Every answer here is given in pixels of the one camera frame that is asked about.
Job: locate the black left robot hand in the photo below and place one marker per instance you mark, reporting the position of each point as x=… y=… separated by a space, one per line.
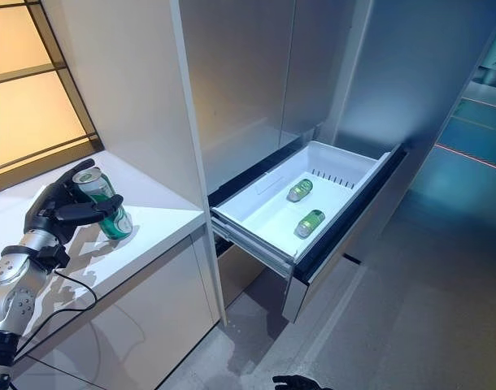
x=49 y=211

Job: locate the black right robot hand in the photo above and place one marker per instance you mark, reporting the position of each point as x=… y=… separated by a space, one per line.
x=297 y=384

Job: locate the green drink can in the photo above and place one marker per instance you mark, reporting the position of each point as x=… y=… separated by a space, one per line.
x=300 y=190
x=114 y=221
x=309 y=223

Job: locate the fridge drawer with white bin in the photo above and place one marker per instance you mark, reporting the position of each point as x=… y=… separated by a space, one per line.
x=272 y=211

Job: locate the white counter cabinet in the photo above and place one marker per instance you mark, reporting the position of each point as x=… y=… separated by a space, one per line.
x=150 y=252

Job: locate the black framed window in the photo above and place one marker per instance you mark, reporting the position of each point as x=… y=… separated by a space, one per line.
x=24 y=93

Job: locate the white tall side panel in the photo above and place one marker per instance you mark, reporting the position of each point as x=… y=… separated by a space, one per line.
x=142 y=101

